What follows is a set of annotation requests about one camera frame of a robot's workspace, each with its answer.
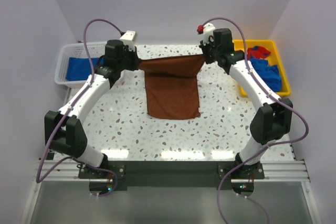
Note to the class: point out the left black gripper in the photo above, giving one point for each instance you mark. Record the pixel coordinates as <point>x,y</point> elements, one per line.
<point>135,61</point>

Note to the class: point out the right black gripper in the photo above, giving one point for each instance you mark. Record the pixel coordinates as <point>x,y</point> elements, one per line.
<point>205,48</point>

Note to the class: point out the brown towel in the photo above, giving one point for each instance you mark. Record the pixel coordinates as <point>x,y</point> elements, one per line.
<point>171,86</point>

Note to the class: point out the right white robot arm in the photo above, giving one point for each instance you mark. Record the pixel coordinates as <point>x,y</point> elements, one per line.
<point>273,115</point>

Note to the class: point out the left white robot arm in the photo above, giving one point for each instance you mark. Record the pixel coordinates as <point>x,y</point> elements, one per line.
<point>64,132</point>

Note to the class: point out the white plastic laundry basket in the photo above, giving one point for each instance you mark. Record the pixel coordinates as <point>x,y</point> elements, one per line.
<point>70,50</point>

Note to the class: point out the red and blue cloth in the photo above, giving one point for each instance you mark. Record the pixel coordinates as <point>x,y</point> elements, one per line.
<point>258,52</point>

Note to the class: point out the folded blue towel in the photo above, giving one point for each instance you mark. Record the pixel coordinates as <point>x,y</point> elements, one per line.
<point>79,69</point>

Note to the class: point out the yellow plastic bin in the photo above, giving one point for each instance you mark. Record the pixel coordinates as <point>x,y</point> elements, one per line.
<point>277,57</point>

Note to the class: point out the crumpled blue towel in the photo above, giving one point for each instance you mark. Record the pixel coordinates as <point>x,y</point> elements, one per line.
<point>269,73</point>

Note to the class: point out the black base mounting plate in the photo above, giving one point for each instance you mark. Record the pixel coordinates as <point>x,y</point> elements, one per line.
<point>128,174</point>

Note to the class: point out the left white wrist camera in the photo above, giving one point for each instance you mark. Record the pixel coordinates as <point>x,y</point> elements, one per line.
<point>129,38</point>

